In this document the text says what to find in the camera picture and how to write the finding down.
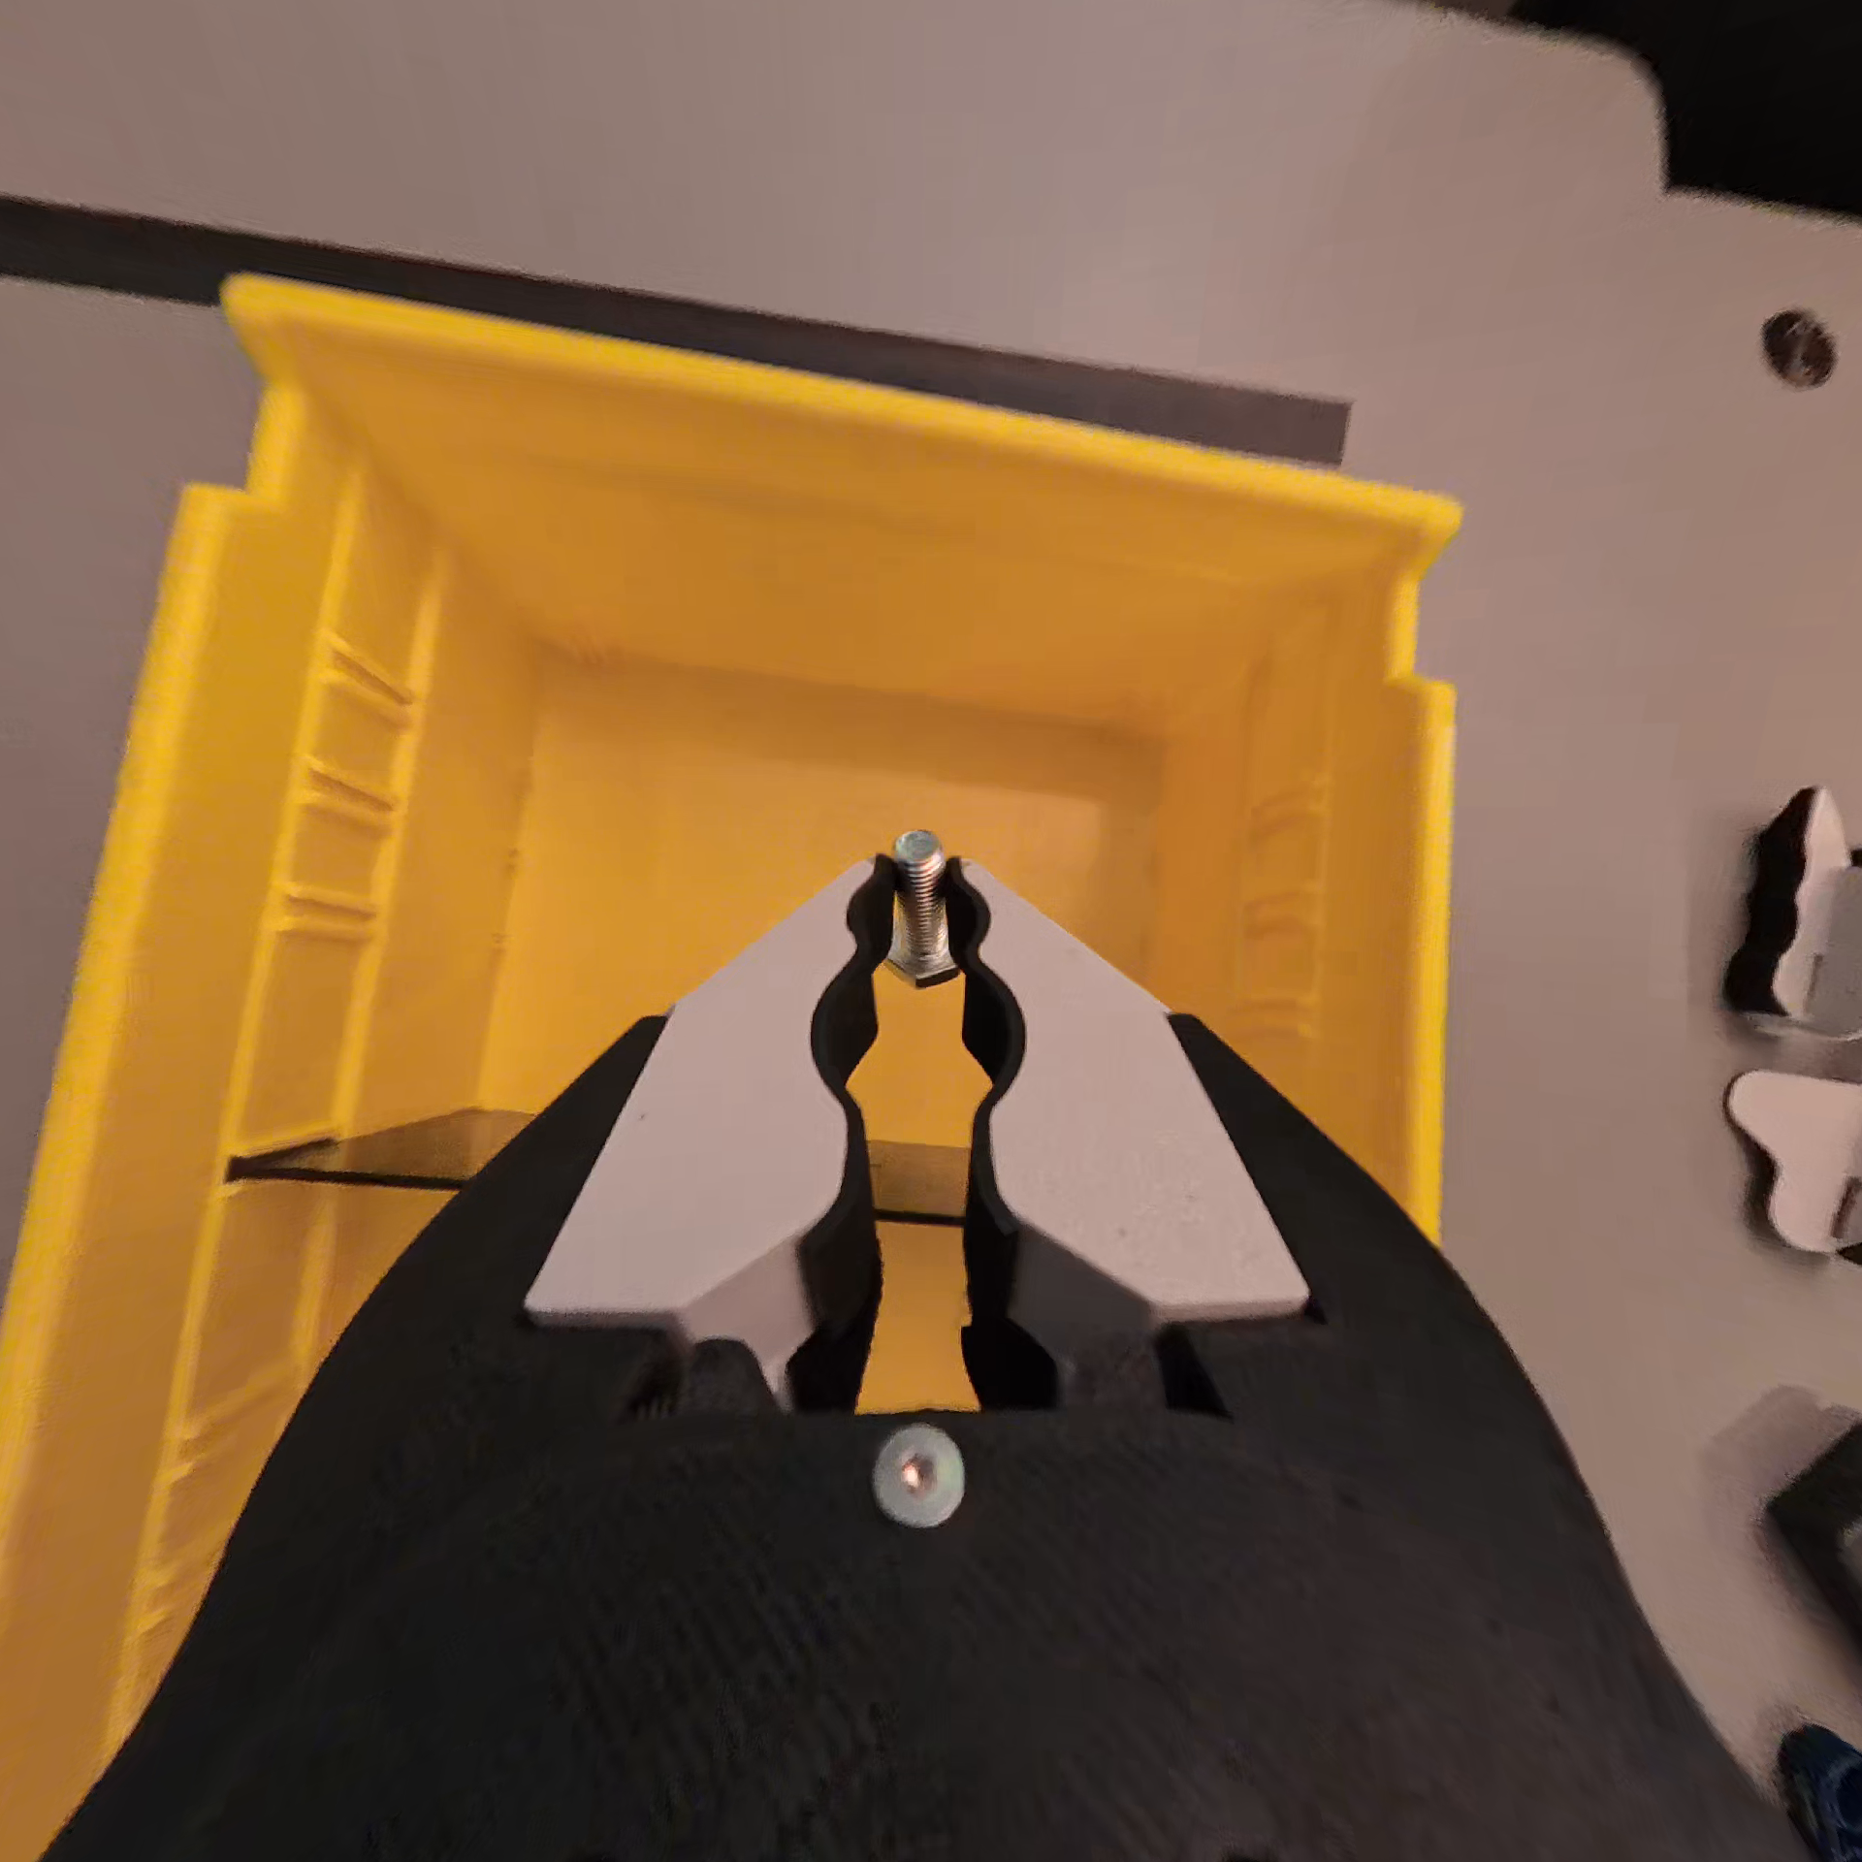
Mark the steel hex bolt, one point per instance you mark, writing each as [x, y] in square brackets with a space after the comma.
[917, 916]

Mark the spare grey finger plate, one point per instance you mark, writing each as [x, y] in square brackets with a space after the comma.
[1838, 932]
[1805, 1163]

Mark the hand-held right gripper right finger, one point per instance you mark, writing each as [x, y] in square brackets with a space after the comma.
[1136, 1163]

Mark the black power bank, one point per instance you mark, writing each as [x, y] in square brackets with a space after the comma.
[1826, 1529]

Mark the yellow plastic bin with divider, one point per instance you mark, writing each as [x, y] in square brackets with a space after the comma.
[728, 583]

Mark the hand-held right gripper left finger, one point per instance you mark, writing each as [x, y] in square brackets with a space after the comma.
[699, 1163]

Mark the blue flat part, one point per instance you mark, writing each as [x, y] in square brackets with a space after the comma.
[1826, 1790]

